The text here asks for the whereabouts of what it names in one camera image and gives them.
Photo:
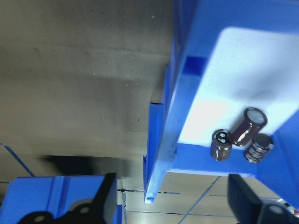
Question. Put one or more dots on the grey ribbed metal cylinder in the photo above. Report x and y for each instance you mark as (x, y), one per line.
(258, 149)

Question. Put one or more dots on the blue bin with capacitors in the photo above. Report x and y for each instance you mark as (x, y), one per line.
(210, 14)

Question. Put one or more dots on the tall brown capacitor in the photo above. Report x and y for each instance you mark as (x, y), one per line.
(247, 128)

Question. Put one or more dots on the short brown capacitor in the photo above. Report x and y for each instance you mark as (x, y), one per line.
(220, 145)

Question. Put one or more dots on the blue bin with push buttons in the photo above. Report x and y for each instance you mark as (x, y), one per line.
(35, 191)

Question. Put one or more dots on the white foam liner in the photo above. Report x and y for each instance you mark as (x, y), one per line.
(245, 70)

